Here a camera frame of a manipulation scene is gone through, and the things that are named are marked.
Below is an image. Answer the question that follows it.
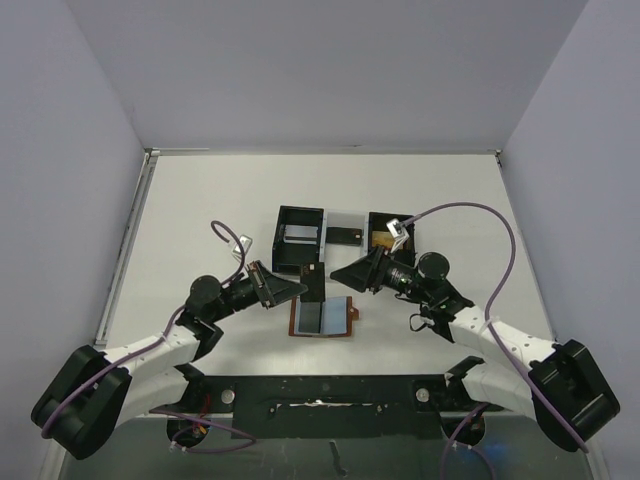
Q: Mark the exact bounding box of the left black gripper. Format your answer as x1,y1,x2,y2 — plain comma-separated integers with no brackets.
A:
209,260,308,322

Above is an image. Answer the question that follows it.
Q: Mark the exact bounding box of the black card from holder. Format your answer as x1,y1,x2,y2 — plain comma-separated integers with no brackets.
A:
300,262,326,303

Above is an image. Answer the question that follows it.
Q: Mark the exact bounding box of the brown leather card holder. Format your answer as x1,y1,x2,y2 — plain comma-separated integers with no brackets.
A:
288,295,362,339

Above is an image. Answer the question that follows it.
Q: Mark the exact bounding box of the black white three-bin tray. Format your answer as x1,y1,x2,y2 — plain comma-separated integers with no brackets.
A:
271,205,409,275

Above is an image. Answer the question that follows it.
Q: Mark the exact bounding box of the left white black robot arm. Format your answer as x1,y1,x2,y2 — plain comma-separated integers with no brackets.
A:
31,261,308,460

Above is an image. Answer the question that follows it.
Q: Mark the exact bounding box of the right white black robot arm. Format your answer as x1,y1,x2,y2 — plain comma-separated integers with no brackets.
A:
330,247,620,452

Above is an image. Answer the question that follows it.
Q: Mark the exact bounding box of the gold credit card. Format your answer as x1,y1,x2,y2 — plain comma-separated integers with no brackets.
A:
370,230,395,250

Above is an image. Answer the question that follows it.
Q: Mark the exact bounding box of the black credit card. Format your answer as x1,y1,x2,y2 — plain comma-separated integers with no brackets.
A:
325,226,363,246

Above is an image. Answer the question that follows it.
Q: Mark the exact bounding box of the silver white card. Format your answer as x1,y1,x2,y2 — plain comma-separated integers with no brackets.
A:
283,224,318,245

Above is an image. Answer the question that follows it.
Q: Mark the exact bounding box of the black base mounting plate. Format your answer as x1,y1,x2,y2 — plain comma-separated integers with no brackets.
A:
168,374,477,440

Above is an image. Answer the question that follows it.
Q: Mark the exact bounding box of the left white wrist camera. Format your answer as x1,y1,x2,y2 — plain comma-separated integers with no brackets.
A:
229,235,253,261

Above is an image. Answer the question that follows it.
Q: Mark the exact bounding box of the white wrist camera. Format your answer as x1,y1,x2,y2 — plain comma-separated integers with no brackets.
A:
229,235,253,261
386,218,410,253

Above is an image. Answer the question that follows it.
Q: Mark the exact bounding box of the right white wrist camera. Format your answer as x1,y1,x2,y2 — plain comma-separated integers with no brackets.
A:
386,218,410,253

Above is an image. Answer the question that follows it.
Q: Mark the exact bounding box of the aluminium left rail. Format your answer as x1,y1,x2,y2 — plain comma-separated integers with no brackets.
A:
93,148,160,349

